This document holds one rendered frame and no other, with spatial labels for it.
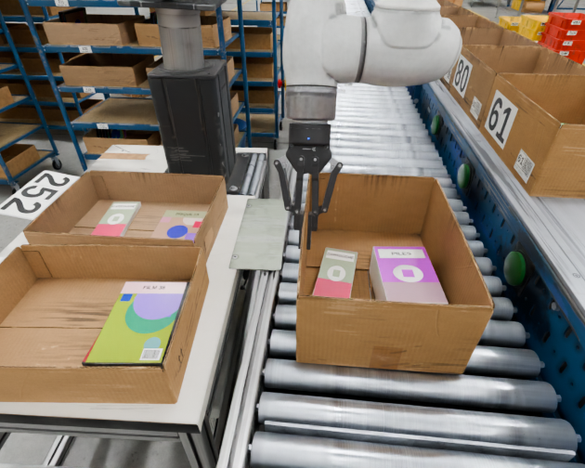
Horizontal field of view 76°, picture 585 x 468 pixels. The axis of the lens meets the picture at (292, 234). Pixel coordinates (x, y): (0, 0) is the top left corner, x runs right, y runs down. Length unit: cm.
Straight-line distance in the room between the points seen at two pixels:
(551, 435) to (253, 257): 63
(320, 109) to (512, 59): 116
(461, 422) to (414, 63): 57
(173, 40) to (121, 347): 74
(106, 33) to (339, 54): 175
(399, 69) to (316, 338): 46
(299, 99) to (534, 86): 84
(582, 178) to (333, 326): 67
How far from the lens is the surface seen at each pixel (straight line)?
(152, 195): 113
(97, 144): 258
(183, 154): 115
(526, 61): 175
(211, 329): 76
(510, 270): 89
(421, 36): 68
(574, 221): 97
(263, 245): 92
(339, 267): 83
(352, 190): 90
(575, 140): 98
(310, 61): 65
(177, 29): 108
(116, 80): 235
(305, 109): 66
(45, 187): 112
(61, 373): 67
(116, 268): 89
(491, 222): 110
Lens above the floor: 133
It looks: 38 degrees down
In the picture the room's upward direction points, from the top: straight up
